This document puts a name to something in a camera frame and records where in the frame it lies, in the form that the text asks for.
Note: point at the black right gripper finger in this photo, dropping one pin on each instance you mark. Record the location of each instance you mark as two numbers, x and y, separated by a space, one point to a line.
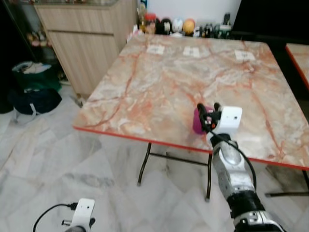
201 109
217 107

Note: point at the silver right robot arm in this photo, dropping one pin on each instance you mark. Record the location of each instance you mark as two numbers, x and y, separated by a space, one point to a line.
232 174

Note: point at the marble folding table red edge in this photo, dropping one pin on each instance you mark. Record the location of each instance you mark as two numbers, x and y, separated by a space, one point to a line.
159 92

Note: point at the white paper card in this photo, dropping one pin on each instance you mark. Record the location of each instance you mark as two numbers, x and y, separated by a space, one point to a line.
155 49
193 52
245 55

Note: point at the orange round figurine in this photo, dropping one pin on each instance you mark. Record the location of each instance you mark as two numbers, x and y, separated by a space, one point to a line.
189 26

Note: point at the white round figurine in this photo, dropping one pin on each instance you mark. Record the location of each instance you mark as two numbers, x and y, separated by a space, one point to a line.
178 26

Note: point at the marble side table red edge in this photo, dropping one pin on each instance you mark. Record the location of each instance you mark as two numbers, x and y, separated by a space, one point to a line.
300 55

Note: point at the red lid jar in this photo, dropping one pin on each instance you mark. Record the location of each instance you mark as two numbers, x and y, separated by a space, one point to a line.
150 23

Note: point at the black television screen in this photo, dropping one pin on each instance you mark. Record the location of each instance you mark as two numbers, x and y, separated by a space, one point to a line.
270 17

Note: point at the light wooden cabinet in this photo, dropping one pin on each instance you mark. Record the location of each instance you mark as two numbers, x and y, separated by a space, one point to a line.
91 48

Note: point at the dark blue bag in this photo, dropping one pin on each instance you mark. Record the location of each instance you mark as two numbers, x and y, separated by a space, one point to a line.
34 100

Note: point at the green fabric bag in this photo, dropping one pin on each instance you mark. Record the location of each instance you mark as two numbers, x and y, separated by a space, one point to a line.
41 79

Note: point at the dark shelf with items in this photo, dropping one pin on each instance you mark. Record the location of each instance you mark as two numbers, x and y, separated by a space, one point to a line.
24 34

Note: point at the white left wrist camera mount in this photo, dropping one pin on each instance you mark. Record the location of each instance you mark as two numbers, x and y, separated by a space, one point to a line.
84 210

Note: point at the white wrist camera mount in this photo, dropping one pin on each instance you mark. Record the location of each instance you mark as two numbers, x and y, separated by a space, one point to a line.
230 121
84 210

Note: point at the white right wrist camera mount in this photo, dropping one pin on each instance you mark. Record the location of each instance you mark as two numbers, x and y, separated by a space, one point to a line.
230 121

